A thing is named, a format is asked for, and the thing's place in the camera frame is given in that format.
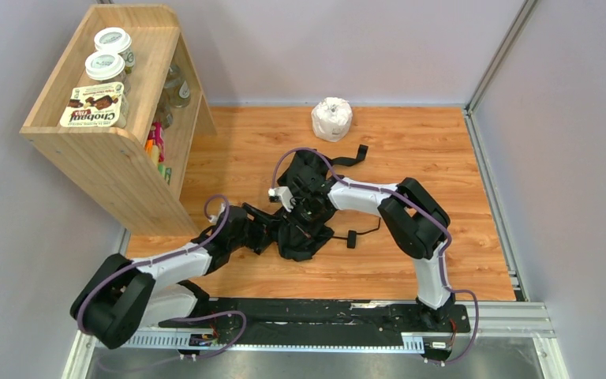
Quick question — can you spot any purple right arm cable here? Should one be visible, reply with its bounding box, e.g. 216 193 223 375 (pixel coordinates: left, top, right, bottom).
270 147 481 365

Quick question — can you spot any white lidded cup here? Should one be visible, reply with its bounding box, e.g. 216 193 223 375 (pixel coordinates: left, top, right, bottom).
84 51 131 95
94 27 136 74

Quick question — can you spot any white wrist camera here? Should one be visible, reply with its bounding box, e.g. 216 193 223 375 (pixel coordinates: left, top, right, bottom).
206 204 226 225
267 186 296 212

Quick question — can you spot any white lidded cup near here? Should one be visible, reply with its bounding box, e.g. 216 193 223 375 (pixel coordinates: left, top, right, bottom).
84 51 131 95

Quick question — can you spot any aluminium frame rail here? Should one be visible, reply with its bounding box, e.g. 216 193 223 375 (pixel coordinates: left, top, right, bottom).
62 298 570 378

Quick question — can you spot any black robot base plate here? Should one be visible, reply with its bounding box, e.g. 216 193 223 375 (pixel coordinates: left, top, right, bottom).
159 297 471 349

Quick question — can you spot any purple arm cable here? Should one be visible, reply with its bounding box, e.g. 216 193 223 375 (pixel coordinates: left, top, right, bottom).
75 194 232 336
270 147 481 365

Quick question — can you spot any white lidded cup far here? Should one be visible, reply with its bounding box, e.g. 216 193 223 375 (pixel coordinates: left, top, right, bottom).
94 27 136 74

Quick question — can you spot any white paper towel roll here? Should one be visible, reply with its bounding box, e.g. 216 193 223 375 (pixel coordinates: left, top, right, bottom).
311 97 354 142

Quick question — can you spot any wooden shelf unit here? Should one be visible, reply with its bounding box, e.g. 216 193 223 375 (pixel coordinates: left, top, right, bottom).
20 4 215 236

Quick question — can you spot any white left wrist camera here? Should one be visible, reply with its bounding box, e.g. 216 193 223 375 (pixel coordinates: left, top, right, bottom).
206 204 226 225

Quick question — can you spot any black folding umbrella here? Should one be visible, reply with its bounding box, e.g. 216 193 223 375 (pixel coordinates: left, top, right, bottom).
272 144 368 261

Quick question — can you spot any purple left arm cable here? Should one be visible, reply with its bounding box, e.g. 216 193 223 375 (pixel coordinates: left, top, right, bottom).
75 194 232 336

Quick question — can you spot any Chobani yogurt flip pack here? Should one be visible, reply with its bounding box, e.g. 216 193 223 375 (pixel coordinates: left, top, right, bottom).
59 81 129 129

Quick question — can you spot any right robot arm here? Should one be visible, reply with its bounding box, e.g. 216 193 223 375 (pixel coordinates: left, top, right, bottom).
269 167 455 322

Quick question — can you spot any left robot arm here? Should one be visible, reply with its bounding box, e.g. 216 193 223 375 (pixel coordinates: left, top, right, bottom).
69 204 281 349

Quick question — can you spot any corner aluminium post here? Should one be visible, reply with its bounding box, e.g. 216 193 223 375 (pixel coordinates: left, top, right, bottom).
465 0 540 114

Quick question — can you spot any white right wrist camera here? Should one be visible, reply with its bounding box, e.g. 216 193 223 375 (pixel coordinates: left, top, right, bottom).
267 186 296 212

